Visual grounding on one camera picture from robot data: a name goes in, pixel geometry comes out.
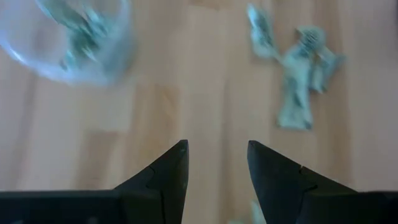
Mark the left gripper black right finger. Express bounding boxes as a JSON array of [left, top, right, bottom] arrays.
[[248, 139, 357, 224]]

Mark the green stevia sweetener packet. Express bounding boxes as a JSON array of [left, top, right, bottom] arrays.
[[247, 2, 279, 60], [275, 25, 345, 131], [229, 200, 265, 224], [37, 0, 94, 32], [60, 27, 108, 71]]

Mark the clear round plastic container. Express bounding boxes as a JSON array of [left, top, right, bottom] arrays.
[[0, 0, 135, 87]]

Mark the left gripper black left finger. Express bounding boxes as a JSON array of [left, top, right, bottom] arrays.
[[114, 139, 190, 224]]

